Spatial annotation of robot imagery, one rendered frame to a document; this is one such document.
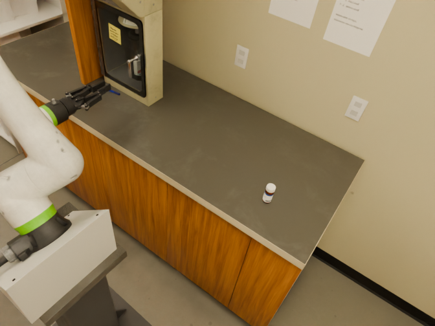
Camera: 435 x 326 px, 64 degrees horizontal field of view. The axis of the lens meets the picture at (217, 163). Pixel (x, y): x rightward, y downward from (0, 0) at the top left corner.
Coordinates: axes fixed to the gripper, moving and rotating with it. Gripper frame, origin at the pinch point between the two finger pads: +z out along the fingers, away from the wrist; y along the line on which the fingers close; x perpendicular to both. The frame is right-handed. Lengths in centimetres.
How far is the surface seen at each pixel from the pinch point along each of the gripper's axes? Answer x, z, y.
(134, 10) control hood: -30.5, 17.8, -4.6
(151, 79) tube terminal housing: 5.7, 26.2, -5.1
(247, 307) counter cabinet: 86, -3, -97
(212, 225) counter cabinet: 37, -3, -68
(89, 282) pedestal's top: 20, -58, -55
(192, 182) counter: 20, -2, -54
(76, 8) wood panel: -18.8, 17.0, 32.3
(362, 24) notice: -38, 66, -81
